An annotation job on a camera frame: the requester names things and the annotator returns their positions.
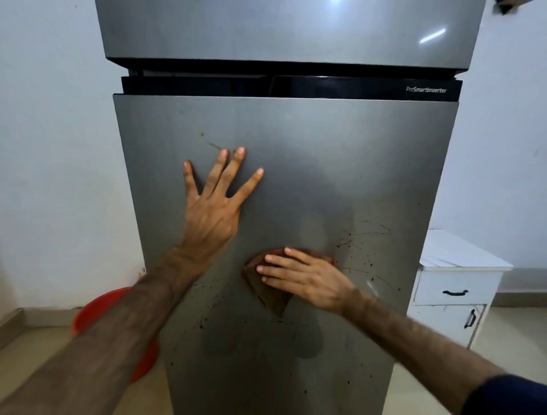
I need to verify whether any plain silver refrigerator door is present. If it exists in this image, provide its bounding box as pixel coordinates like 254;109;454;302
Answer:
112;93;460;415

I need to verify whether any red plastic bucket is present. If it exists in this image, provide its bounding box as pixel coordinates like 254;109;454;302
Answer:
70;286;161;385

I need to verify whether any person's left forearm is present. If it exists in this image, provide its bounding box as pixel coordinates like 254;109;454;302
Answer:
0;247;210;415

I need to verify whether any person's right forearm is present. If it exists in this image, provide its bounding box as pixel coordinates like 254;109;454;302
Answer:
341;288;507;413

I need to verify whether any small white cabinet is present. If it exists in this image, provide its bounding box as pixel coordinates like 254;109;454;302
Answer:
406;229;513;349

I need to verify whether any person's left hand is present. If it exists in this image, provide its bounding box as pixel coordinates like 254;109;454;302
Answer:
177;147;265;264

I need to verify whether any brown checked cloth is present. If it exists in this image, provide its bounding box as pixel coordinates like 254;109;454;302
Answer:
242;247;336;319

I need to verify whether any dark blue right sleeve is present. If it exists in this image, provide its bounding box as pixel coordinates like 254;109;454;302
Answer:
460;374;547;415

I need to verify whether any person's right hand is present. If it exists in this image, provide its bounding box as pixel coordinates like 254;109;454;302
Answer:
255;247;358;316

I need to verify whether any silver refrigerator door with logo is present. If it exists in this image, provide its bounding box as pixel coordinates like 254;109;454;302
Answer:
95;0;487;71

